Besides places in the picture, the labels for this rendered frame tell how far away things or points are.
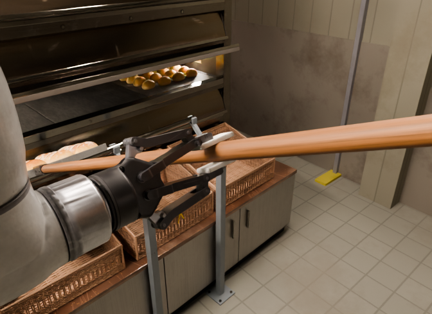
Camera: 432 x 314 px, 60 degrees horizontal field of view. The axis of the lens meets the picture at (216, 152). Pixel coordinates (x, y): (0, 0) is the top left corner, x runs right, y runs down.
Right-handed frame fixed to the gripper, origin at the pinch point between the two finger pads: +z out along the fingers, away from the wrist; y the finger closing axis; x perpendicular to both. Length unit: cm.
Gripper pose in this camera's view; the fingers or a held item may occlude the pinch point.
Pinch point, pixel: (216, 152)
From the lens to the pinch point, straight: 58.6
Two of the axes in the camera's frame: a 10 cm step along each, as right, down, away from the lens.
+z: 7.2, -3.2, 6.2
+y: 2.9, 9.4, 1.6
